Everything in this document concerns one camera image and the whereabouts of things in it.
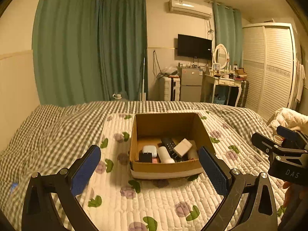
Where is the oval white vanity mirror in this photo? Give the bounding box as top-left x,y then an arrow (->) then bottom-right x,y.
212,43 -> 229,71

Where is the black wall television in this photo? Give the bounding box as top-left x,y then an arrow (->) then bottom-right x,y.
177,34 -> 212,60

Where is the large green curtain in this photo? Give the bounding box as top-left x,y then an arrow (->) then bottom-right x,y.
32,0 -> 148,106

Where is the white power bank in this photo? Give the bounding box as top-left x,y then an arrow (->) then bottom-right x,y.
187,147 -> 198,160

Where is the grey checkered duvet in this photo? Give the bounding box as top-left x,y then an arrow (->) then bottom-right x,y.
1,101 -> 270,230

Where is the right green curtain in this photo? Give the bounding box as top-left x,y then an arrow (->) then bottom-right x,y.
213,2 -> 243,67

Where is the person's right hand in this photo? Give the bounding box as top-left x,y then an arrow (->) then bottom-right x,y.
282,182 -> 308,208

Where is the white louvred wardrobe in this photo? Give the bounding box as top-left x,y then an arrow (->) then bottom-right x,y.
243,23 -> 296,121

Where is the floral quilted blanket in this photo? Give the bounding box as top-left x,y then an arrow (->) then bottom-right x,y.
65,111 -> 287,231

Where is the white dressing table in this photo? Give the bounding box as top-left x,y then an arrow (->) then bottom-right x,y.
200,74 -> 242,107

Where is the black remote control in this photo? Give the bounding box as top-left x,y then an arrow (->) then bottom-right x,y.
161,137 -> 181,161

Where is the large white power adapter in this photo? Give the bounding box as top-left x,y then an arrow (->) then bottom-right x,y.
173,138 -> 192,157

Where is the white suitcase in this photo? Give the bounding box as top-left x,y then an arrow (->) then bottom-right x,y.
159,76 -> 180,101

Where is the silver mini fridge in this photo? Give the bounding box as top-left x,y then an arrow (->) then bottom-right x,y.
180,68 -> 203,102

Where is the white air conditioner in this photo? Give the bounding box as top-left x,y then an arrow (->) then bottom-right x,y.
168,0 -> 213,19

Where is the white paper cup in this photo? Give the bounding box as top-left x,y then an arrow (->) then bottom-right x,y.
274,135 -> 284,146

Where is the cream crumpled comforter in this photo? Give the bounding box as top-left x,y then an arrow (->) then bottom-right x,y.
267,107 -> 308,135

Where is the blue laundry basket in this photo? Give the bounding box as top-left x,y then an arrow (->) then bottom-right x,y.
213,94 -> 226,105

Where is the clear water jug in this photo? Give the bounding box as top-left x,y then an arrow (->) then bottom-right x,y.
112,92 -> 128,101

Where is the white cylindrical bottle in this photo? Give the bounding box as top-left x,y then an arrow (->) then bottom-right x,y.
157,146 -> 175,164

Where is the cardboard box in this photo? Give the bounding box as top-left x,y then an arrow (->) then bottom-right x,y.
130,113 -> 215,180

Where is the light blue earbuds case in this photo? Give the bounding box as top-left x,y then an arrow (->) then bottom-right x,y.
142,145 -> 157,158

